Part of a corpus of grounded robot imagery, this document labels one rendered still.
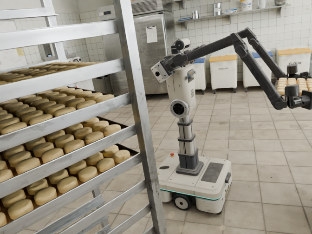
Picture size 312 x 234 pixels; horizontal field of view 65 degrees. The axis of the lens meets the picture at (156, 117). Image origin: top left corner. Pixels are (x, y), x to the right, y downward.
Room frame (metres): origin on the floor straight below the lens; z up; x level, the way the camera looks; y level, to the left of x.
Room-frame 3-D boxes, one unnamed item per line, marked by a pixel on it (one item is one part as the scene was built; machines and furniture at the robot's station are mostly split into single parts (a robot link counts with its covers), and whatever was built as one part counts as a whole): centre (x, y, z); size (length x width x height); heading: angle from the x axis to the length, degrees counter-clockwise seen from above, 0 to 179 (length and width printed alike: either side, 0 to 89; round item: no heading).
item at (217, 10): (5.44, -1.57, 1.67); 0.18 x 0.18 x 0.22
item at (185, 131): (1.92, -0.24, 0.53); 0.11 x 0.11 x 0.40; 60
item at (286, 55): (4.77, -2.81, 0.38); 0.64 x 0.54 x 0.77; 157
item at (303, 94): (1.27, -0.82, 1.00); 0.07 x 0.07 x 0.10; 15
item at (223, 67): (5.21, -1.59, 0.38); 0.64 x 0.54 x 0.77; 161
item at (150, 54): (5.68, 0.10, 1.02); 1.40 x 0.90 x 2.05; 70
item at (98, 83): (6.30, 1.26, 0.33); 0.54 x 0.53 x 0.66; 70
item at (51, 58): (4.74, 1.60, 1.23); 0.58 x 0.19 x 0.07; 70
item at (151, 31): (5.14, -0.15, 1.39); 0.22 x 0.03 x 0.31; 70
